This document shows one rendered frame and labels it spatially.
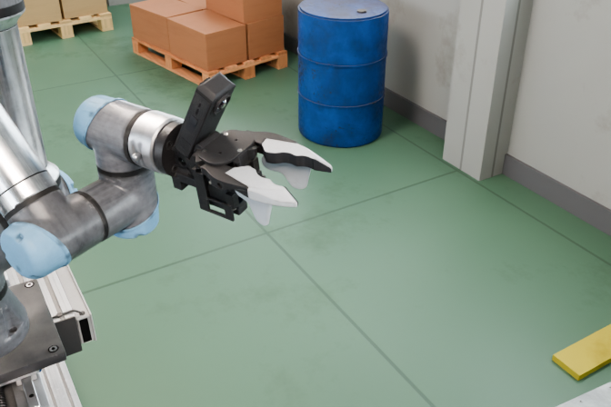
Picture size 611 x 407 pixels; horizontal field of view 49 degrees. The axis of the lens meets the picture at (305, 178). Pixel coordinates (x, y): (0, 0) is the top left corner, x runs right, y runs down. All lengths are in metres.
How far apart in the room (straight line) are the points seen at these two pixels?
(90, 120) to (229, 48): 3.99
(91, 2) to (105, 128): 5.40
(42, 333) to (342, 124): 2.90
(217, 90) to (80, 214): 0.26
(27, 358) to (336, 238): 2.18
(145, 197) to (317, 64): 2.93
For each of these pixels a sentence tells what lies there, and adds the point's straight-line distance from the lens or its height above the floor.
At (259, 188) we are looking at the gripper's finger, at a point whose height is 1.45.
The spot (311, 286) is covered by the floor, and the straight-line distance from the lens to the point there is 2.89.
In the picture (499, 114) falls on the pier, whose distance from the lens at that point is 3.64.
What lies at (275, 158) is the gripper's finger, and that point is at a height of 1.46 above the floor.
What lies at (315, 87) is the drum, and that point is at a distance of 3.88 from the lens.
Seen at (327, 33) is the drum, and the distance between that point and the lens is 3.73.
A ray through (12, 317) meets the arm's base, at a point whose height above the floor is 1.08.
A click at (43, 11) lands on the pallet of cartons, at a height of 0.25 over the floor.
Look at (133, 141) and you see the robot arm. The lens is 0.86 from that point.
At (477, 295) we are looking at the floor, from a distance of 2.94.
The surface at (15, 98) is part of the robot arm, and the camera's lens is 1.10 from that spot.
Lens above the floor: 1.82
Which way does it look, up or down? 30 degrees down
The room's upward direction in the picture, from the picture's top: straight up
